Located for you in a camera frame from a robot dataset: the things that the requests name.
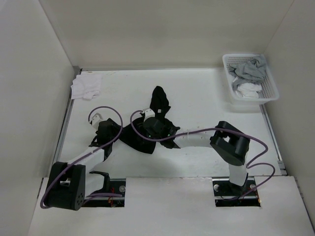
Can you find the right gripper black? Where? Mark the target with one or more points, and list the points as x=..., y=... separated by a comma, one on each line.
x=144, y=130

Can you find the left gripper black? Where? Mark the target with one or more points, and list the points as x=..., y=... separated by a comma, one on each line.
x=116, y=129

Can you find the black tank top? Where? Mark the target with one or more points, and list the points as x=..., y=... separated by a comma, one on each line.
x=131, y=134

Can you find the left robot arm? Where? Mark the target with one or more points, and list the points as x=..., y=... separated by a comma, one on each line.
x=71, y=185

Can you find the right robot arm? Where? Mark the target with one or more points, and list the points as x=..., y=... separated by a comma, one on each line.
x=230, y=146

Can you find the folded white tank top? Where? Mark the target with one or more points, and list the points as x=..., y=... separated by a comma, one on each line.
x=86, y=87

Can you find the white tank top in basket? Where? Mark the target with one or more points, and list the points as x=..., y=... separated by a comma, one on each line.
x=249, y=90

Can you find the grey tank top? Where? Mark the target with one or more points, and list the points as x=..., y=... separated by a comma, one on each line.
x=252, y=71

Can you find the white plastic basket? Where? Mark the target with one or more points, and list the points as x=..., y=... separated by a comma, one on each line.
x=269, y=90

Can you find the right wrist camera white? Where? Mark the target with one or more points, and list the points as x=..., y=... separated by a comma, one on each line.
x=147, y=113

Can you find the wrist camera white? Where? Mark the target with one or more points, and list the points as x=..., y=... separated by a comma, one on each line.
x=95, y=120
x=147, y=113

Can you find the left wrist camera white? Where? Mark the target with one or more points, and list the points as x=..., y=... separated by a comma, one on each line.
x=95, y=120

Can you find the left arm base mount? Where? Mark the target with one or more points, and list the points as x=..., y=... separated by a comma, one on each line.
x=113, y=195

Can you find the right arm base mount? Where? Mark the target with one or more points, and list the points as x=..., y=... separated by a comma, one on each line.
x=230, y=195

